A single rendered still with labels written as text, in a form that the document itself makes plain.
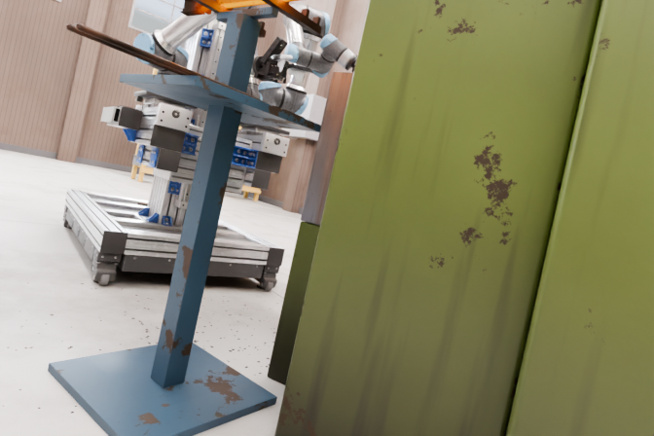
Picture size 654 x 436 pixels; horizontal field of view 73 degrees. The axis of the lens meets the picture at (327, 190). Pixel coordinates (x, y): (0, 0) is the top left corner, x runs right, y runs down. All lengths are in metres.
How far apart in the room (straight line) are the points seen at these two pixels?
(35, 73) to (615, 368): 9.71
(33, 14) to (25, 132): 2.14
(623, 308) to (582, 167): 0.20
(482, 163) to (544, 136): 0.11
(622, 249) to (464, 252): 0.25
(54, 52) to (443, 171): 9.41
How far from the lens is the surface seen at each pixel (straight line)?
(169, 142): 1.99
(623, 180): 0.76
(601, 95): 0.78
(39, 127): 9.88
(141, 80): 1.09
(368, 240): 0.91
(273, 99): 2.31
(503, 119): 0.88
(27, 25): 10.01
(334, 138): 1.27
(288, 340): 1.34
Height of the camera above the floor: 0.58
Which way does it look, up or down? level
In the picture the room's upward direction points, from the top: 12 degrees clockwise
